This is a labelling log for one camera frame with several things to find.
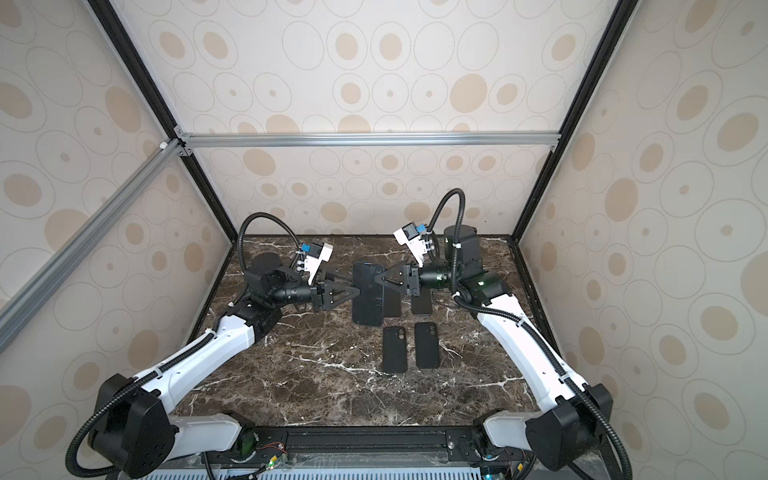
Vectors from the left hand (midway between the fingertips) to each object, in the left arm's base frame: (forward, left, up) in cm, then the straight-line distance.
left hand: (360, 294), depth 64 cm
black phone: (-2, -2, -2) cm, 3 cm away
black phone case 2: (+2, -17, -33) cm, 37 cm away
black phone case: (+1, -8, -33) cm, 34 cm away
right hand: (+2, -4, +2) cm, 5 cm away
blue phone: (+16, -17, -32) cm, 40 cm away
